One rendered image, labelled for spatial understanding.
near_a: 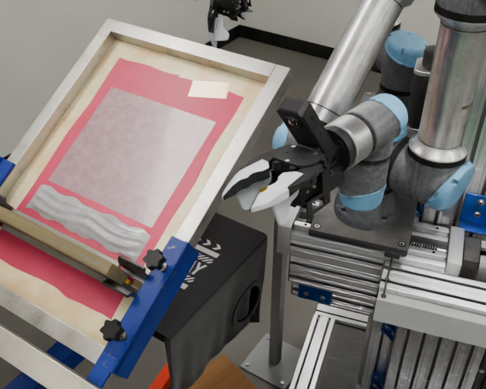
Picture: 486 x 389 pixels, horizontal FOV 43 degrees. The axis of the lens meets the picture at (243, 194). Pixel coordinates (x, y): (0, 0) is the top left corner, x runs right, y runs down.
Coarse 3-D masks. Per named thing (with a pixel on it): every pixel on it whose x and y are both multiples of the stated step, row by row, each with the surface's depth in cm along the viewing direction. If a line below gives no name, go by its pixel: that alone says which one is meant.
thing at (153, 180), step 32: (192, 96) 153; (160, 128) 151; (192, 128) 148; (224, 128) 146; (128, 160) 150; (160, 160) 147; (192, 160) 144; (128, 192) 145; (160, 192) 143; (128, 224) 141; (160, 224) 139; (64, 288) 138; (96, 288) 136
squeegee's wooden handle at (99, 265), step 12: (0, 216) 139; (12, 216) 138; (24, 228) 136; (36, 228) 135; (36, 240) 138; (48, 240) 132; (60, 240) 131; (60, 252) 133; (72, 252) 129; (84, 252) 128; (84, 264) 128; (96, 264) 126; (108, 264) 125; (108, 276) 125; (120, 276) 129
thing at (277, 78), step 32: (128, 32) 165; (160, 32) 161; (96, 64) 167; (224, 64) 150; (256, 64) 147; (64, 96) 161; (32, 128) 159; (256, 128) 140; (224, 160) 137; (0, 192) 153; (192, 224) 132; (0, 288) 139; (32, 320) 133; (96, 352) 125
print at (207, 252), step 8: (200, 240) 182; (208, 240) 182; (200, 248) 180; (208, 248) 180; (216, 248) 180; (224, 248) 180; (200, 256) 177; (208, 256) 177; (216, 256) 177; (200, 264) 174; (208, 264) 174; (192, 272) 171; (200, 272) 171; (184, 280) 169; (192, 280) 169; (184, 288) 167
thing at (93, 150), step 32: (128, 64) 164; (96, 96) 162; (128, 96) 159; (160, 96) 156; (96, 128) 157; (128, 128) 154; (64, 160) 155; (96, 160) 152; (32, 192) 154; (64, 192) 151; (96, 192) 148; (0, 256) 147; (32, 256) 145
